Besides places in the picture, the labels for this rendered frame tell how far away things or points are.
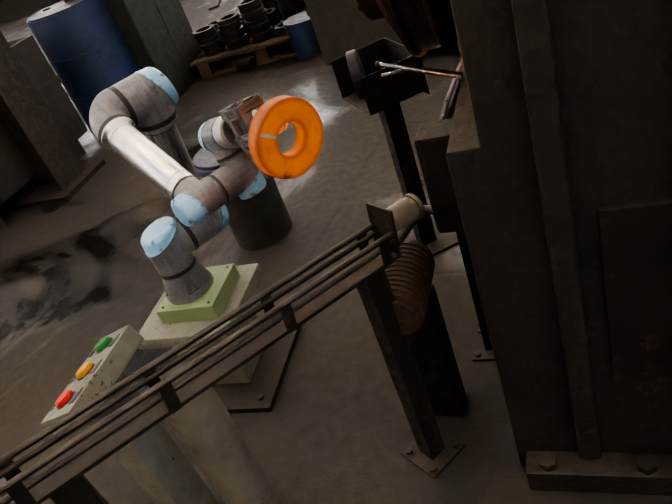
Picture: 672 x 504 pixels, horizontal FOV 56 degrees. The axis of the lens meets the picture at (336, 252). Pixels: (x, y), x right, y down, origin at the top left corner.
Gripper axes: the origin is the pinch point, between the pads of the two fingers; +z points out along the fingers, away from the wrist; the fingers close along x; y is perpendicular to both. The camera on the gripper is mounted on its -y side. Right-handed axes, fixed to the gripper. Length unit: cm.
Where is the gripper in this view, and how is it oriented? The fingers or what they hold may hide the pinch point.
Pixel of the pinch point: (283, 128)
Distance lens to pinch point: 120.2
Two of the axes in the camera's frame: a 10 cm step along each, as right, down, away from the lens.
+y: -4.5, -8.3, -3.4
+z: 5.2, 0.6, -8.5
